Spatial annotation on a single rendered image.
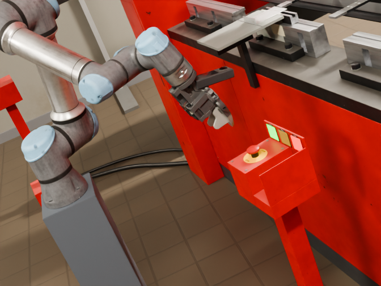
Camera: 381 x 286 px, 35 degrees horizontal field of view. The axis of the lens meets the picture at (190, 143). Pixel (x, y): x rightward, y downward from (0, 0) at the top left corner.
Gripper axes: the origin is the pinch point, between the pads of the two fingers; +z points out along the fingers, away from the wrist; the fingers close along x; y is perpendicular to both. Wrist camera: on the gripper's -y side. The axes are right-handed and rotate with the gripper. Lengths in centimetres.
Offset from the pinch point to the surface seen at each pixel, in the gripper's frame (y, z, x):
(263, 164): 2.8, 14.2, 5.2
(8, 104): 45, 6, -203
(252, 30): -33.7, 3.2, -34.0
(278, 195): 7.4, 18.0, 14.6
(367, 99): -26.5, 14.3, 20.7
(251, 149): 1.5, 11.0, 0.6
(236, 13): -46, 12, -71
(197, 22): -41, 16, -103
